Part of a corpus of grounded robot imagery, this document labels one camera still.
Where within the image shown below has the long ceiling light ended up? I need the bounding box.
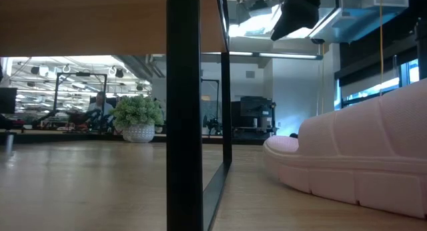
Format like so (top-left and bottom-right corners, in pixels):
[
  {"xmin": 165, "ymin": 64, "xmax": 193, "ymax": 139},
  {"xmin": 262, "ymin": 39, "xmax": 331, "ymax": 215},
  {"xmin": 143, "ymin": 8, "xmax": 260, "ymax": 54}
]
[{"xmin": 199, "ymin": 51, "xmax": 324, "ymax": 61}]

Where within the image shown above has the black cabinet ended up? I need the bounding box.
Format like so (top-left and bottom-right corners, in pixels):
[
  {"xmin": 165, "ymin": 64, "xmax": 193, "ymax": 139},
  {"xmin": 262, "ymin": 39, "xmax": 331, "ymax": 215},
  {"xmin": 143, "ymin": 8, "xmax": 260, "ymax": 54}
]
[{"xmin": 230, "ymin": 95, "xmax": 278, "ymax": 140}]

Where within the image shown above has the pink rubber slide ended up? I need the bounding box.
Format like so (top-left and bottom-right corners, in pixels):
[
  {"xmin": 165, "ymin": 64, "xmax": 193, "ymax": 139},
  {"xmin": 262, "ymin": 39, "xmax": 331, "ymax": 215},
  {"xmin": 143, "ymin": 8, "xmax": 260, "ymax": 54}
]
[{"xmin": 262, "ymin": 77, "xmax": 427, "ymax": 220}]

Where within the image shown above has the green plant in white pot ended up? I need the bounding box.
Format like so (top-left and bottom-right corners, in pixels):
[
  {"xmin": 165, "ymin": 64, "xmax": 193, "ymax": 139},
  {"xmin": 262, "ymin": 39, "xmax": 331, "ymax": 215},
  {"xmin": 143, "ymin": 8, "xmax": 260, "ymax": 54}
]
[{"xmin": 109, "ymin": 94, "xmax": 165, "ymax": 144}]

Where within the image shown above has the person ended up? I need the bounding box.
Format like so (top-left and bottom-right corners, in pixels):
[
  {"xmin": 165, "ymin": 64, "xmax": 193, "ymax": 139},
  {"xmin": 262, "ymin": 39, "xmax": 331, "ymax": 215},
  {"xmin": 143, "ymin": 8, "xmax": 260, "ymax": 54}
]
[{"xmin": 87, "ymin": 91, "xmax": 115, "ymax": 132}]

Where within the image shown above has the black background screen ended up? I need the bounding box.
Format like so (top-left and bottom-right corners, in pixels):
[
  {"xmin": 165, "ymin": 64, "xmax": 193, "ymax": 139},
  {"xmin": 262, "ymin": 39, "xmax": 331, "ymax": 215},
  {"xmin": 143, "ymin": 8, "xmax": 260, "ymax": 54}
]
[{"xmin": 0, "ymin": 87, "xmax": 18, "ymax": 115}]

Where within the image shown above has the metal air duct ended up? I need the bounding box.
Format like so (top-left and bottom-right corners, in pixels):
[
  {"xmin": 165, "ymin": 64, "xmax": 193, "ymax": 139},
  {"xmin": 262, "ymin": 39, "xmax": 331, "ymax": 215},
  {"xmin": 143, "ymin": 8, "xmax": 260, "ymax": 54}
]
[{"xmin": 308, "ymin": 0, "xmax": 410, "ymax": 45}]

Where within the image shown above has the wooden shelf with black frame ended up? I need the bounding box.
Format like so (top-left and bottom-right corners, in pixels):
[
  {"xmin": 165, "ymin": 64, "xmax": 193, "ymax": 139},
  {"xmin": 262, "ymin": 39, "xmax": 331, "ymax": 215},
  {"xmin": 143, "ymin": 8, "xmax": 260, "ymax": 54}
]
[{"xmin": 0, "ymin": 0, "xmax": 234, "ymax": 231}]

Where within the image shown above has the black camera rig frame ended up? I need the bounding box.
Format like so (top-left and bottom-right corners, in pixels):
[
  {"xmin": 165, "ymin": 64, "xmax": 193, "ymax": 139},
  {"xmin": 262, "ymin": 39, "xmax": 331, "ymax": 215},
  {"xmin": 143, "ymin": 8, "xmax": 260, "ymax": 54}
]
[{"xmin": 53, "ymin": 71, "xmax": 109, "ymax": 134}]

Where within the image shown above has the black aluminium table frame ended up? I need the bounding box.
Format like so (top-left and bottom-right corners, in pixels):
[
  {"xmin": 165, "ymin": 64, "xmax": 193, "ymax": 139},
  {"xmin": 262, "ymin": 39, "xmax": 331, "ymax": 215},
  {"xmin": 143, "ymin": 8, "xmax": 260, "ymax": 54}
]
[{"xmin": 0, "ymin": 131, "xmax": 268, "ymax": 146}]

